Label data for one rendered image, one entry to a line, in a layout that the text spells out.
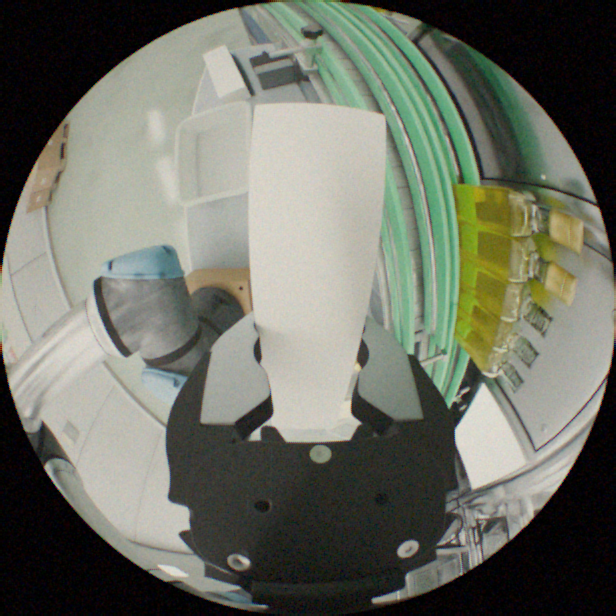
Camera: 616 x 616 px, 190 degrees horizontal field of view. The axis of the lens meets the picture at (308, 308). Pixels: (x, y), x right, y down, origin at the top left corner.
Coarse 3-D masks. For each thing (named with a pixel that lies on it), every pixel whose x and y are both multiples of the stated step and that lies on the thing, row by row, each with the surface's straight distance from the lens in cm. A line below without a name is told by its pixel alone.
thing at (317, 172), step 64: (256, 128) 10; (320, 128) 10; (384, 128) 11; (256, 192) 9; (320, 192) 9; (256, 256) 10; (320, 256) 9; (256, 320) 11; (320, 320) 11; (320, 384) 14
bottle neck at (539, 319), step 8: (528, 304) 29; (536, 304) 30; (528, 312) 29; (536, 312) 29; (544, 312) 29; (528, 320) 29; (536, 320) 29; (544, 320) 28; (552, 320) 29; (536, 328) 29; (544, 328) 28; (544, 336) 29
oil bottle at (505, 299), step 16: (464, 272) 35; (480, 272) 32; (464, 288) 36; (480, 288) 32; (496, 288) 30; (512, 288) 29; (528, 288) 31; (496, 304) 31; (512, 304) 29; (512, 320) 30
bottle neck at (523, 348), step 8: (520, 336) 33; (512, 344) 33; (520, 344) 32; (528, 344) 33; (520, 352) 32; (528, 352) 32; (536, 352) 32; (528, 360) 32; (536, 360) 34; (528, 368) 32
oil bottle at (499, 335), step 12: (468, 300) 36; (468, 312) 37; (480, 312) 34; (492, 312) 33; (480, 324) 35; (492, 324) 33; (504, 324) 32; (516, 324) 33; (492, 336) 34; (504, 336) 32; (516, 336) 33; (492, 348) 35; (504, 348) 33
